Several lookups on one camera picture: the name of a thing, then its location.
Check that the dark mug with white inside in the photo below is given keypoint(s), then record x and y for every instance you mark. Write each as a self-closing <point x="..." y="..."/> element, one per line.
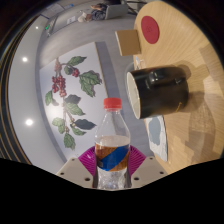
<point x="160" y="91"/>

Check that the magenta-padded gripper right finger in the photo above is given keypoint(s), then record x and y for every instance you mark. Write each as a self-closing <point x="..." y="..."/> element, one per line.
<point x="147" y="170"/>

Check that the flat round red coaster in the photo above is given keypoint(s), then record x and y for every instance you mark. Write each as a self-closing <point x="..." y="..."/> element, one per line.
<point x="150" y="30"/>

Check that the grey chair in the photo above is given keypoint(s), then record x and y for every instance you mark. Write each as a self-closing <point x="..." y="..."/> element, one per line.
<point x="116" y="11"/>

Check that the green exit sign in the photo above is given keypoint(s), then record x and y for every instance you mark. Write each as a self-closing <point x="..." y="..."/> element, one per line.
<point x="47" y="28"/>

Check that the coffee plant wall mural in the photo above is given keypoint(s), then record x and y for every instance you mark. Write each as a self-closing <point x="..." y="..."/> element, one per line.
<point x="83" y="100"/>

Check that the white and blue paper leaflet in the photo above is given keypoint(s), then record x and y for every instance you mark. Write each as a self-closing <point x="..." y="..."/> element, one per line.
<point x="156" y="133"/>

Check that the small brown cardboard box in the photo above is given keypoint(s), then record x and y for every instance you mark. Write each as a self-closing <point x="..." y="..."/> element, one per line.
<point x="128" y="42"/>

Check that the round ceiling spotlights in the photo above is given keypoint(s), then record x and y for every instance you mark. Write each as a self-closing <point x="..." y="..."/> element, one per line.
<point x="29" y="122"/>

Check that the clear red-capped drink bottle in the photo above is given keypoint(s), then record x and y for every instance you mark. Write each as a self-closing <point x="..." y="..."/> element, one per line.
<point x="111" y="156"/>

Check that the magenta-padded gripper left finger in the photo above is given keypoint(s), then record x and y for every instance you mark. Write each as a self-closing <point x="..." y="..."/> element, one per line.
<point x="75" y="170"/>

